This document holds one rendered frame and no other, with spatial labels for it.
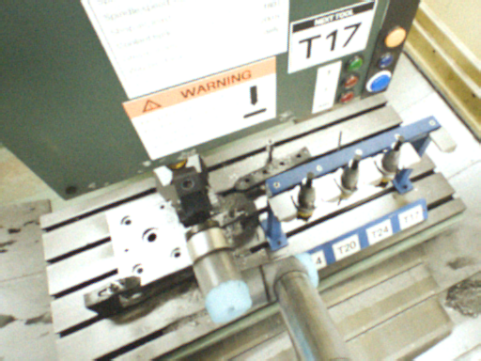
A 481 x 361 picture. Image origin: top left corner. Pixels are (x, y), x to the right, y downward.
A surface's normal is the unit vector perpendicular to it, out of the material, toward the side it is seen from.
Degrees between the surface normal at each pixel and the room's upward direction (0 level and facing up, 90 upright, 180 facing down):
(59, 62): 90
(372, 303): 8
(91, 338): 0
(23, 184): 0
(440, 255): 24
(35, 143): 90
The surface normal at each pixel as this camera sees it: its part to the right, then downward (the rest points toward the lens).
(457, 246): -0.34, -0.36
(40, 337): 0.40, -0.63
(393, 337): 0.16, -0.58
